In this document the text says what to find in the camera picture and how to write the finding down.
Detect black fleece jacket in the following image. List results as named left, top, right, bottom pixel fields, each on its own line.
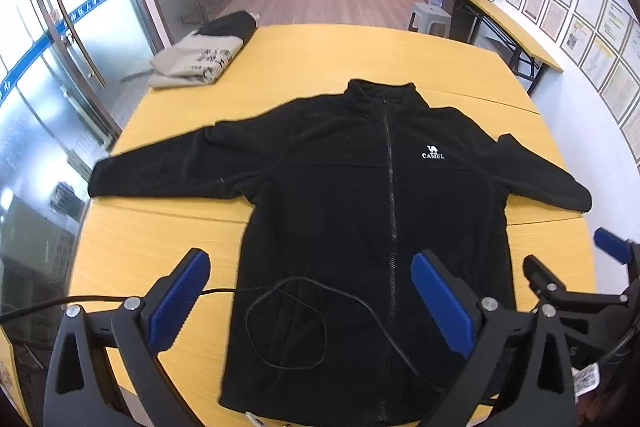
left=88, top=78, right=593, bottom=425

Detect long wooden door handle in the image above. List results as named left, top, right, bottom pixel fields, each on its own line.
left=44, top=0, right=107, bottom=88

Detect black cable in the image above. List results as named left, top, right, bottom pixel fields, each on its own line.
left=0, top=276, right=451, bottom=395

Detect grey plastic stool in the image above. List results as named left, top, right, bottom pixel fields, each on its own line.
left=407, top=3, right=452, bottom=38

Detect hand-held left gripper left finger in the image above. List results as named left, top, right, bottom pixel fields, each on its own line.
left=44, top=248, right=211, bottom=427

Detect framed wall certificates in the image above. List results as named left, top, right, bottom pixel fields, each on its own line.
left=505, top=0, right=640, bottom=142

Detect folded black garment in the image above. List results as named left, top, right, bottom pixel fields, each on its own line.
left=197, top=10, right=258, bottom=45

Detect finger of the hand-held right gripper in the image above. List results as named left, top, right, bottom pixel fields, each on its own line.
left=593, top=228, right=640, bottom=288
left=522, top=255, right=628, bottom=315

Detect folded beige garment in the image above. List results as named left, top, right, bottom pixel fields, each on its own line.
left=148, top=33, right=244, bottom=89

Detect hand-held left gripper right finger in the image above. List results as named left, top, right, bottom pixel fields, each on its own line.
left=410, top=249, right=581, bottom=427

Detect black cabinet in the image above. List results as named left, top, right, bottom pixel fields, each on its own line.
left=444, top=0, right=486, bottom=44

